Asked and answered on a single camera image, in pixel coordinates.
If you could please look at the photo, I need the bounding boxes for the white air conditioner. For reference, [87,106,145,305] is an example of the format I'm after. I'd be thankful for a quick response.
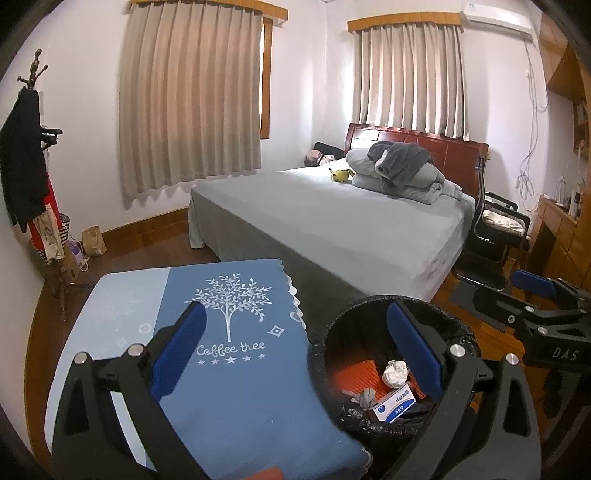
[462,2,533,37]

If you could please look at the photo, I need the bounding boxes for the white paper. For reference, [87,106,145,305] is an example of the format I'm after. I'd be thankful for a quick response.
[381,360,411,388]

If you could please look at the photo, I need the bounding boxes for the wooden curtain pelmet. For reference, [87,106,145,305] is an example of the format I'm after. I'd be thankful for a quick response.
[347,11,464,34]
[129,0,289,22]

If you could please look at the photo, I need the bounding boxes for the wooden coat rack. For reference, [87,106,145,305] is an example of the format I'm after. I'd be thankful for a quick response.
[17,47,93,324]

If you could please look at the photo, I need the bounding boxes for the black coat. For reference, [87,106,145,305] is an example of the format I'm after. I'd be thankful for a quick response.
[0,88,49,232]

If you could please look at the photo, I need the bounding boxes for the wooden window frame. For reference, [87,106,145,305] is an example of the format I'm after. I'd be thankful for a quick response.
[261,18,274,139]

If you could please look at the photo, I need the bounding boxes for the bed with grey sheet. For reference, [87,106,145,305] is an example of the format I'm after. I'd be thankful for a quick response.
[188,159,476,334]

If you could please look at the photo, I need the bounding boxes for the red bag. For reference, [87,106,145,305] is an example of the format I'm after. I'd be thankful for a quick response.
[28,173,64,260]

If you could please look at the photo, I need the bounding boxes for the pale chair cushion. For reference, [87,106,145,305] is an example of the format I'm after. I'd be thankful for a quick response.
[482,211,527,232]

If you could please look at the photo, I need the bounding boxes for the dark grey blanket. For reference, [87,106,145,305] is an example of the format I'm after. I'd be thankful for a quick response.
[367,141,435,190]

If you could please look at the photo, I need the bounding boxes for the knotted pale cloth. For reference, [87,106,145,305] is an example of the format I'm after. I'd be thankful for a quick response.
[342,387,380,409]

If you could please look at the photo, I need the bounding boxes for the orange foam net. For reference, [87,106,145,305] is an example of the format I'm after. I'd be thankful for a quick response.
[406,376,431,400]
[332,357,387,398]

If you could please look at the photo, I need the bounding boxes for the black office chair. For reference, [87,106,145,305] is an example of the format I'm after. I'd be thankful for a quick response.
[450,154,533,296]

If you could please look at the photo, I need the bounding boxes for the pink bundle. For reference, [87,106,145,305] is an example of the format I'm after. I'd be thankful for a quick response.
[304,148,336,166]

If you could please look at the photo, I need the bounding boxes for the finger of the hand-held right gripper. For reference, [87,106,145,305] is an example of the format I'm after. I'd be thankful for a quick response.
[471,282,551,340]
[510,269,591,309]

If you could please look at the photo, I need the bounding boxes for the brown paper bag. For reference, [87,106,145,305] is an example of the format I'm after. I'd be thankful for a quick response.
[82,224,108,256]

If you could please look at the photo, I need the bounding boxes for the beige curtain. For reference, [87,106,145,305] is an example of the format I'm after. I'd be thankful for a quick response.
[117,2,264,211]
[352,24,465,142]

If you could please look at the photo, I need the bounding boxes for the canvas tote bag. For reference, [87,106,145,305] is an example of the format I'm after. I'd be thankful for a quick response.
[36,203,66,262]

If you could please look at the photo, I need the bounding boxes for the trash bin with black liner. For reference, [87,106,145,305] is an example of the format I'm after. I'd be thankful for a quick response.
[307,295,483,480]

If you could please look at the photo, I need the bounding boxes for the cardboard box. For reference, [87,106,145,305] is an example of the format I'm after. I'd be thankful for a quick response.
[51,254,81,284]

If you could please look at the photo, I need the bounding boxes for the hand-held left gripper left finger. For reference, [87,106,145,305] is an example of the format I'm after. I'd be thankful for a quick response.
[52,300,208,480]

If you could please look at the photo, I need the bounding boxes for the small white blue box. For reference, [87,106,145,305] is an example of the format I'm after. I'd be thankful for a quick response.
[372,382,417,424]

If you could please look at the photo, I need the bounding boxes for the blue tree-print tablecloth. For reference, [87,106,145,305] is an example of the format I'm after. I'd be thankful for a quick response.
[44,258,375,480]

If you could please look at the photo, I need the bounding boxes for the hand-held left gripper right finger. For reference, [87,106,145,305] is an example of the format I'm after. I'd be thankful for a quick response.
[381,301,542,480]

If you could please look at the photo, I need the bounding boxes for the red wooden headboard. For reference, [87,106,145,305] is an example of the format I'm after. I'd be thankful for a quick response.
[346,122,489,206]

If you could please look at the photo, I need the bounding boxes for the purple appliance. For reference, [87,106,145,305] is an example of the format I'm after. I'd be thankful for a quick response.
[69,240,89,269]

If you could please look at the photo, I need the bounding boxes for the wooden wall shelf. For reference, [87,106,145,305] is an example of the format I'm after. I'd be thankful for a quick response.
[538,14,591,154]

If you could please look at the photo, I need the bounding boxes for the white wall cables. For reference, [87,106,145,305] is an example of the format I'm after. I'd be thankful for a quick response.
[515,37,551,205]

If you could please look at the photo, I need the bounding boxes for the wooden desk cabinet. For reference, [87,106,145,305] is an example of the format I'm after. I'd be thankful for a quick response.
[526,194,591,288]

